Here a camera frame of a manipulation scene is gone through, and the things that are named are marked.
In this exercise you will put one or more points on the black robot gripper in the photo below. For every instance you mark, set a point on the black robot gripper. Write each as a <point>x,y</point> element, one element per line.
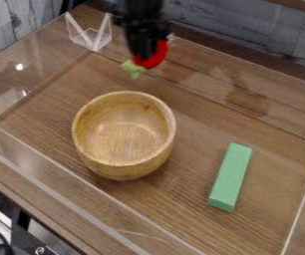
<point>144,23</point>

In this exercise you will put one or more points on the red plush strawberry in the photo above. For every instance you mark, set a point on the red plush strawberry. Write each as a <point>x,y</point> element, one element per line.
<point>136,66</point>

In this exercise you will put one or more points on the clear acrylic tray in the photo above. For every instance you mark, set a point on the clear acrylic tray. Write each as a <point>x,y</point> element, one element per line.
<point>180,163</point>

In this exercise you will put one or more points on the wooden bowl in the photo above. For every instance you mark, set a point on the wooden bowl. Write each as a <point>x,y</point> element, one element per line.
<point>123,132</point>

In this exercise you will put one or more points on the green rectangular block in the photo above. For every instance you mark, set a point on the green rectangular block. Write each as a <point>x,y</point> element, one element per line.
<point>226,187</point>

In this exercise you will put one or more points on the black table leg bracket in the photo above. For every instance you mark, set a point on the black table leg bracket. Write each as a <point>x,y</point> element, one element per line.
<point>32,238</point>

